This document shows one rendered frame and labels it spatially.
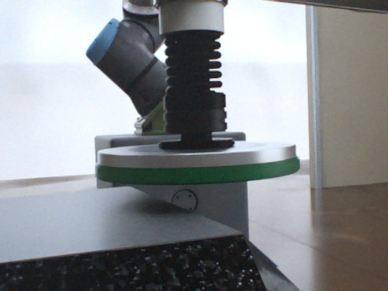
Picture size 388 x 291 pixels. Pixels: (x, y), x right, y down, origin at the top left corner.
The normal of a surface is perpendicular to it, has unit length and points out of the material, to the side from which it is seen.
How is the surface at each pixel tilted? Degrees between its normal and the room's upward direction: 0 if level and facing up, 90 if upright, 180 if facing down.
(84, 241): 0
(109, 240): 0
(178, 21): 90
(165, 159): 90
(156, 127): 90
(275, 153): 90
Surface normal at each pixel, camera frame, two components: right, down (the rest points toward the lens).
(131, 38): 0.56, -0.43
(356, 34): 0.30, 0.04
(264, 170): 0.52, 0.03
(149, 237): -0.04, -1.00
